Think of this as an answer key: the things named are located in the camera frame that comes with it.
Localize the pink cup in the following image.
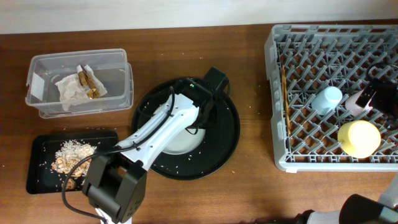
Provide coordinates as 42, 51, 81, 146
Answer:
345, 90, 372, 116

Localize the yellow bowl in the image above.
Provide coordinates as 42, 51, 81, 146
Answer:
338, 120, 381, 159

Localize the grey plate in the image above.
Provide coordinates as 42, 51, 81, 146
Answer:
152, 102, 206, 156

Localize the blue cup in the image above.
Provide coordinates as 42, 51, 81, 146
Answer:
311, 86, 343, 115

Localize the gold foil wrapper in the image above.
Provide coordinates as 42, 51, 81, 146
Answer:
77, 65, 100, 99

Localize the white napkin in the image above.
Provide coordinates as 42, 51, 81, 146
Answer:
55, 65, 108, 111

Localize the peanut shells and rice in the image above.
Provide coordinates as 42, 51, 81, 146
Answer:
51, 140, 97, 190

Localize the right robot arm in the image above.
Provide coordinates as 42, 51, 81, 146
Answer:
294, 78, 397, 224

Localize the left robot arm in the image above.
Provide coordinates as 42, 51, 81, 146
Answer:
82, 68, 229, 223

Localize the grey dishwasher rack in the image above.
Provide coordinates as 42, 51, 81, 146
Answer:
264, 24, 397, 173

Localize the round black tray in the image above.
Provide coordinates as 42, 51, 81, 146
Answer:
151, 96, 240, 180

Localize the clear plastic bin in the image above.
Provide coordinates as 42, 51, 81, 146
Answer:
25, 49, 134, 119

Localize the black rectangular tray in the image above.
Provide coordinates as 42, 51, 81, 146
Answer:
26, 130, 118, 194

